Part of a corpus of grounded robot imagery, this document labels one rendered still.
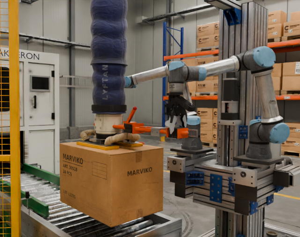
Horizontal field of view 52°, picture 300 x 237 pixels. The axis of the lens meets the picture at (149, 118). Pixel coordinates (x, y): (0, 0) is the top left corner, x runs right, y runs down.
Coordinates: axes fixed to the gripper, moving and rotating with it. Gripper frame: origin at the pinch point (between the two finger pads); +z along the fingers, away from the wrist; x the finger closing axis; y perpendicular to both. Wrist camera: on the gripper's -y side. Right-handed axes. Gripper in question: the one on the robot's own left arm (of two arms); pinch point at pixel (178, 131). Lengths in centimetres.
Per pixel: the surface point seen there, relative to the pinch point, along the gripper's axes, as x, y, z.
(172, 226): -24, 26, 63
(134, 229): -11, 48, 68
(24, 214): 37, 110, 64
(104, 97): 9, 53, -18
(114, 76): 3, 51, -31
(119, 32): 1, 49, -58
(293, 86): -701, 236, -62
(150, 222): -25, 48, 67
